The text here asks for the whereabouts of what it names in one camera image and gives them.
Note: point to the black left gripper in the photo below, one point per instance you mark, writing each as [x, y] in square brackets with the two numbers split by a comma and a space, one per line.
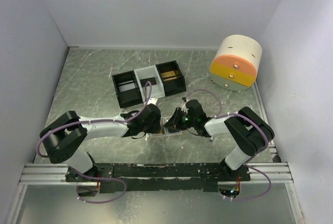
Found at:
[156, 127]

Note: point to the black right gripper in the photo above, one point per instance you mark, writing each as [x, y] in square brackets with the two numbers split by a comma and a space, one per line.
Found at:
[174, 121]

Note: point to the beige leather card holder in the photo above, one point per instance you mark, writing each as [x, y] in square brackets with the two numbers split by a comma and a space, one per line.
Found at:
[165, 131]

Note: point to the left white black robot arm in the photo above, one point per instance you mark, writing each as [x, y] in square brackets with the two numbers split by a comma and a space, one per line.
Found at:
[63, 137]

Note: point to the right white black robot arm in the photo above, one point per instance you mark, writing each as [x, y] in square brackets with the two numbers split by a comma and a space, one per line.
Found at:
[250, 132]

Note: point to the white card in bin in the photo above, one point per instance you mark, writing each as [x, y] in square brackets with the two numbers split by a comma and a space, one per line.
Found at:
[128, 85]

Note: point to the black card in bin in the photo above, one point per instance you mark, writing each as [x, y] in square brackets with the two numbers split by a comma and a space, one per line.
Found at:
[152, 80]

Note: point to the gold card in bin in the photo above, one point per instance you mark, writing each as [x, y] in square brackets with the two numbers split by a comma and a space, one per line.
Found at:
[169, 75]

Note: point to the black right tray bin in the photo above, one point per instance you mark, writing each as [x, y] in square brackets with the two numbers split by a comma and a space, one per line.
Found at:
[173, 80]

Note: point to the black tray bin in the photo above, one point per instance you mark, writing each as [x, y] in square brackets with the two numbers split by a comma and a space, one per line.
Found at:
[127, 98]
[173, 80]

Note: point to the black left tray bin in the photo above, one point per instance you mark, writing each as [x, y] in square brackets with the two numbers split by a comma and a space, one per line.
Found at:
[127, 98]

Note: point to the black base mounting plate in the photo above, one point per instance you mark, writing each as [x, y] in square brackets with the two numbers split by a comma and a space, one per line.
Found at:
[156, 177]

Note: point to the cream round drawer cabinet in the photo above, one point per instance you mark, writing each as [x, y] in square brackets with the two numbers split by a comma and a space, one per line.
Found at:
[236, 63]

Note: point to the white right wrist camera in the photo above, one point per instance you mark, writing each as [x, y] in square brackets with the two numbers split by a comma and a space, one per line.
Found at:
[184, 107]

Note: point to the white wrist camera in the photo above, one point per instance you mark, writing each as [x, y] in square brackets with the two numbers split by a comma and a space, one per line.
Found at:
[152, 101]
[184, 107]

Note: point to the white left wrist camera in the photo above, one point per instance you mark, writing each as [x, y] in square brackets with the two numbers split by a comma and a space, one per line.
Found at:
[152, 101]

